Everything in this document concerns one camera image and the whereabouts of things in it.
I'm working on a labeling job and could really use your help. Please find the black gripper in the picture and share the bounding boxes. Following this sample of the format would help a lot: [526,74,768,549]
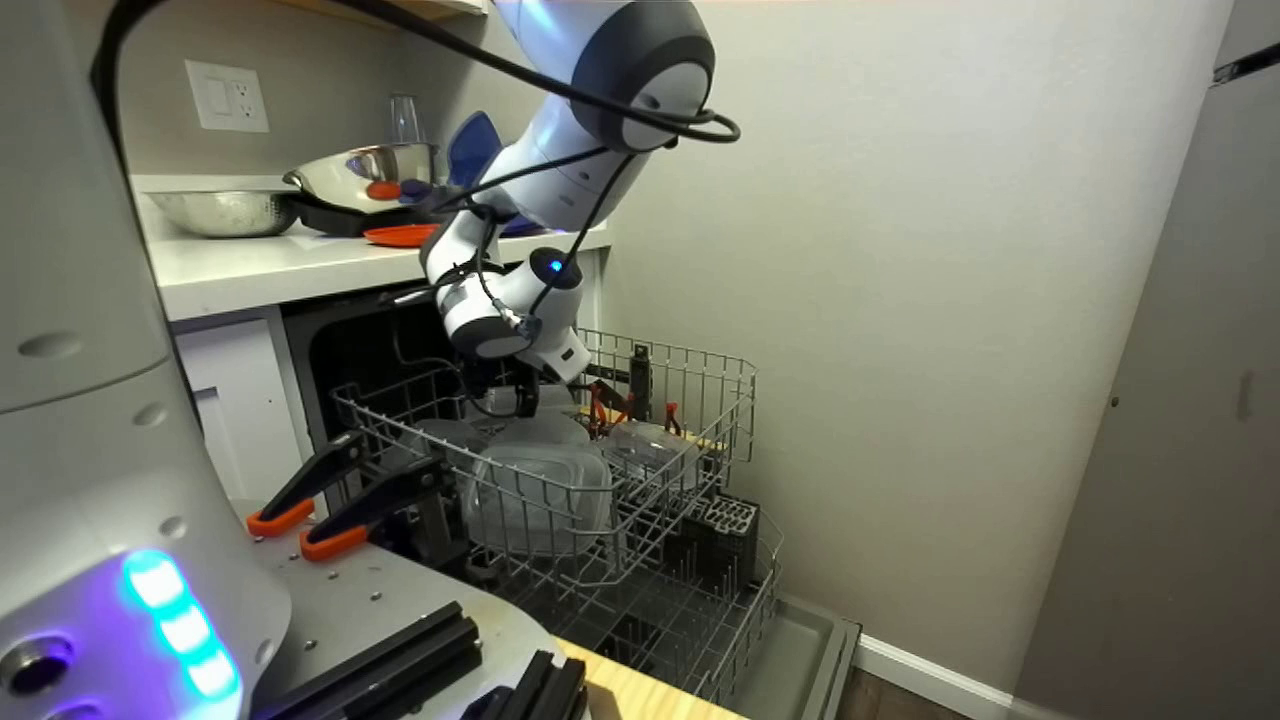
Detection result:
[461,361,541,420]

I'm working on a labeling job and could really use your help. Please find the clear plastic lunch box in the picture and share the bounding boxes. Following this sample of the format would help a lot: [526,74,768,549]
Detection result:
[464,410,613,559]

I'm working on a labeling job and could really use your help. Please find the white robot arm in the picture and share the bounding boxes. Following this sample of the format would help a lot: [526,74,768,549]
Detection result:
[0,0,738,720]

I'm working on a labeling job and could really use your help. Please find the black bottle in rack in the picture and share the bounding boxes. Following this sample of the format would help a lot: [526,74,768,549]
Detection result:
[628,345,654,420]

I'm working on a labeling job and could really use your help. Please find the clear plastic container in rack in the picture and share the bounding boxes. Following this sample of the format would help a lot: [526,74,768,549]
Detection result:
[608,420,728,495]

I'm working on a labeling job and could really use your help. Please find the lower dishwasher rack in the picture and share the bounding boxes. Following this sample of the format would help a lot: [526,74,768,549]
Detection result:
[464,551,779,705]

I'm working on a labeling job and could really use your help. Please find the black orange clamp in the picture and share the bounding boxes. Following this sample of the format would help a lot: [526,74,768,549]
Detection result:
[300,462,464,569]
[244,433,360,535]

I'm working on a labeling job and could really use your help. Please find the red square plastic lid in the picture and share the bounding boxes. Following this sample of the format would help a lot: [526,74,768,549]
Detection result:
[363,222,442,249]

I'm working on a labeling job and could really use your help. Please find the blue plastic bowl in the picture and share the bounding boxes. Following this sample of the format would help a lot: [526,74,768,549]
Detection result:
[450,112,501,189]

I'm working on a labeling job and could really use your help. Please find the black pan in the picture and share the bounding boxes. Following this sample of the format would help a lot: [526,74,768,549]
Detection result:
[287,191,392,234]

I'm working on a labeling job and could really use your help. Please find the steel mixing bowl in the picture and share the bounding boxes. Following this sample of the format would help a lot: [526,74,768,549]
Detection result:
[287,144,433,213]

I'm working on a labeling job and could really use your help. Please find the black cutlery basket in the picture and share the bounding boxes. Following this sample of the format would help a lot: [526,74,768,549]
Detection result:
[693,490,762,593]

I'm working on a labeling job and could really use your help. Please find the clear glass on counter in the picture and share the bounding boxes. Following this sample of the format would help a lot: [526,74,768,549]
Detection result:
[389,94,424,147]

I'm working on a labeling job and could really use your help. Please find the black aluminium rails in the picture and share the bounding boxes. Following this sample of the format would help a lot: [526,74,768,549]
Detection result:
[252,605,588,720]

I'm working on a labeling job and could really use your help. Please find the steel colander bowl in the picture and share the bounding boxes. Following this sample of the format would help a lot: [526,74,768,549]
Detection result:
[153,189,295,241]

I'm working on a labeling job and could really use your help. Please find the open dishwasher door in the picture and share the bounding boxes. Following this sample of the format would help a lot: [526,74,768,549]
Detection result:
[728,594,861,720]

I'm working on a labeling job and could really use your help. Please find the white wire dish rack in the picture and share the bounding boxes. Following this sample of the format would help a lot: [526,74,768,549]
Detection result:
[337,326,757,593]

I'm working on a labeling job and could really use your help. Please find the white wall outlet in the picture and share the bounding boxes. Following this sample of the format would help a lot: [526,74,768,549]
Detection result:
[185,59,269,133]

